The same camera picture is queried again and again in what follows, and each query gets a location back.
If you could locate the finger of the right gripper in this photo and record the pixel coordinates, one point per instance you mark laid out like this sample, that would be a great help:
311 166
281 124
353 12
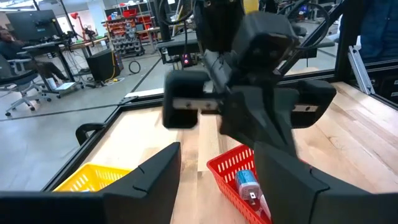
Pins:
245 118
283 118

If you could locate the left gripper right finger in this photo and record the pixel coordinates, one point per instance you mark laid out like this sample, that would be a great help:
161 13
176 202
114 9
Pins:
295 199

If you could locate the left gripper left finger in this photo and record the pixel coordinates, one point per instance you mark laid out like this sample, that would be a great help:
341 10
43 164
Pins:
149 199

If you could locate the red plastic basket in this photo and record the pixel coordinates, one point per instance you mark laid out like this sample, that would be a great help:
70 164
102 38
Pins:
230 168

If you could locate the teal white wall charger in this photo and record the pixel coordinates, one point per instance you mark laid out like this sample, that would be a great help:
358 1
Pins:
245 183

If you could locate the yellow plastic basket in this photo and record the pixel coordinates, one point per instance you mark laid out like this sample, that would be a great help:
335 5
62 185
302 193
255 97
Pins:
90 179

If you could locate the wooden office desk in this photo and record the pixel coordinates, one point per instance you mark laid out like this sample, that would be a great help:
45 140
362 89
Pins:
62 45

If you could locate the grey office chair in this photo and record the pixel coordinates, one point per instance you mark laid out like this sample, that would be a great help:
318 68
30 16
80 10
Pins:
18 84

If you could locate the dark grey desk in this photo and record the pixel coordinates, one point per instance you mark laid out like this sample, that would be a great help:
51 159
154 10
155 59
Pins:
174 46

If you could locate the red storage bin shelf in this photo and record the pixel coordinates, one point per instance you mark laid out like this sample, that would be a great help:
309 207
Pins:
130 28

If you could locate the black computer tower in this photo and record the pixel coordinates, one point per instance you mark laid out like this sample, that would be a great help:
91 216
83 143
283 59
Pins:
102 65

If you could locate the silver aluminium extrusion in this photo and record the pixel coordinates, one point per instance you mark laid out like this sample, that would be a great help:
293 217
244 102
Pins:
360 68

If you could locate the black pole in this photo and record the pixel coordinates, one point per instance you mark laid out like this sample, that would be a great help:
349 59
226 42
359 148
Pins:
345 37

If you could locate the person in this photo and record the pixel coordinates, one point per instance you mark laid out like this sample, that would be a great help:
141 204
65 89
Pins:
379 28
18 49

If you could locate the red desk lamp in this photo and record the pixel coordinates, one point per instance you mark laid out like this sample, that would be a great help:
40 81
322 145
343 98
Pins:
74 15

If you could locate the black computer monitor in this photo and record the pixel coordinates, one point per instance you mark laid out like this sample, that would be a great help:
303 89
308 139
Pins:
34 25

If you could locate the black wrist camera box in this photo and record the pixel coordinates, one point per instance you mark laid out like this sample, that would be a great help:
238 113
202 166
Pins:
264 40

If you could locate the black frame clamp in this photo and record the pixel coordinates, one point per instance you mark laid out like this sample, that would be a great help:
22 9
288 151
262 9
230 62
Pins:
88 130

